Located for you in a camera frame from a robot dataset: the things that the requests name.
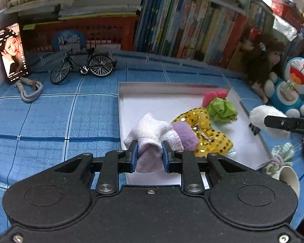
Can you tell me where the pink white small towel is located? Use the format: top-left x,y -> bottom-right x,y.
124,113 -> 184,173

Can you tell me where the stack of flat books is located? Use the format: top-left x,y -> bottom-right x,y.
5,0 -> 142,19

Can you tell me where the white shallow cardboard tray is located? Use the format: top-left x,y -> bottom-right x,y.
118,82 -> 272,170

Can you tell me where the smartphone with lit screen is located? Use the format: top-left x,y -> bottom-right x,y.
0,23 -> 29,84

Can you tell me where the green checkered scrunchie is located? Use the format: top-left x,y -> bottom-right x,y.
264,142 -> 295,176

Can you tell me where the miniature black bicycle model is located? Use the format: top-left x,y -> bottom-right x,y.
50,48 -> 117,84

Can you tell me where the brown haired monkey doll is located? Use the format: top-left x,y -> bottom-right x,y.
241,33 -> 285,104

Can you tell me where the white paper cup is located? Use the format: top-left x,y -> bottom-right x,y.
272,166 -> 300,198

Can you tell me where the grey rope loop strap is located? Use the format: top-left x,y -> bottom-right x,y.
13,77 -> 44,103

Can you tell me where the blue Doraemon plush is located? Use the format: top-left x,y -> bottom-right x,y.
264,57 -> 304,118

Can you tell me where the purple plush monster toy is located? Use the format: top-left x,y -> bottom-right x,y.
172,121 -> 199,152

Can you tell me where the row of upright books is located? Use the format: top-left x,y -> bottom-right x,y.
133,0 -> 274,67

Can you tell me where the blue checkered tablecloth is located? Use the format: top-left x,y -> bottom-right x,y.
0,50 -> 304,233

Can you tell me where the red plastic crate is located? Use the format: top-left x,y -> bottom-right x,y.
21,14 -> 138,53

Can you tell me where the gold sequin bow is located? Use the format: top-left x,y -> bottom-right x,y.
172,107 -> 233,157

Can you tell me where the black binder clip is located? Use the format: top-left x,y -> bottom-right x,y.
249,123 -> 261,135

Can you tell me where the green and pink scrunchie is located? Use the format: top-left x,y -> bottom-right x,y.
202,90 -> 238,124

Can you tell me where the white fluffy pom pom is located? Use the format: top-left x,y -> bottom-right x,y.
249,105 -> 298,139

